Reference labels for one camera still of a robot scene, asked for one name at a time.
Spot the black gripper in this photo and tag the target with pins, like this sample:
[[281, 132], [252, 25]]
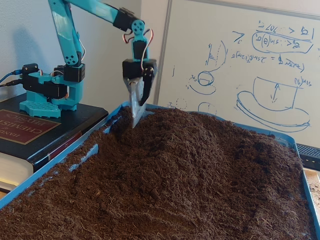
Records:
[[132, 70]]

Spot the brown soil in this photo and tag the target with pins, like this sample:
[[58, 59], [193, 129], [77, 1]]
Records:
[[175, 180]]

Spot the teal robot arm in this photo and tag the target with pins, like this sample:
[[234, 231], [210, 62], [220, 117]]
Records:
[[65, 37]]

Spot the whiteboard with blue sketches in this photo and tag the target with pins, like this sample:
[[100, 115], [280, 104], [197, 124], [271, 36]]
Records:
[[250, 75]]

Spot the black chemistry physics handbook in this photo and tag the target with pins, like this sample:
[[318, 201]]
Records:
[[15, 127]]

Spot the blue plastic tray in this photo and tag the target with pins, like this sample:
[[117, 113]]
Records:
[[275, 133]]

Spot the black perforated box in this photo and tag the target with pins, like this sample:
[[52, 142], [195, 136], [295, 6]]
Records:
[[310, 157]]

